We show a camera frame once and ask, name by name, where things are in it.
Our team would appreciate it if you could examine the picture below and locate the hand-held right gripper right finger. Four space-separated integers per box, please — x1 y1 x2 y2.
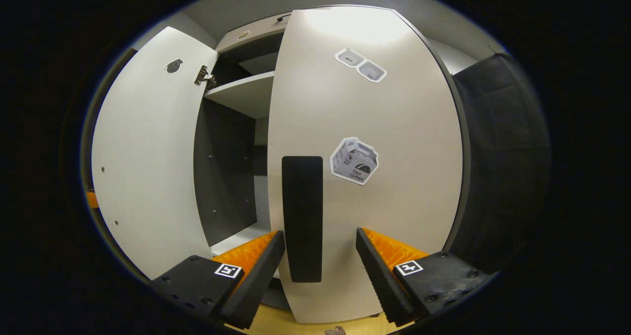
355 227 498 327

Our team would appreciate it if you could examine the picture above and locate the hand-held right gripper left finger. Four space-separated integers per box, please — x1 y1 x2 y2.
150 231 286 330

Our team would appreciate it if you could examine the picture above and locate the white cabinet door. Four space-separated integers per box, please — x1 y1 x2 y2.
266 6 464 324
91 26 219 280

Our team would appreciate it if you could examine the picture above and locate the white and grey cabinet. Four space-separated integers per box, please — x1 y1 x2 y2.
193 5 473 312

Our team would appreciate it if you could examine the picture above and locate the metal door hinge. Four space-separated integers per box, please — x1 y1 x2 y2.
194 65 217 90

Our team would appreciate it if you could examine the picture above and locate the white cabinet shelf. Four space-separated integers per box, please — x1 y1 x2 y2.
204 71 275 119

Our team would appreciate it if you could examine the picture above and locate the white cabinet drawer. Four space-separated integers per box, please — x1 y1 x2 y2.
215 12 292 54

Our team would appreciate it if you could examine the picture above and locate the black door handle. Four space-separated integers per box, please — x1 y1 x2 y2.
281 156 323 283

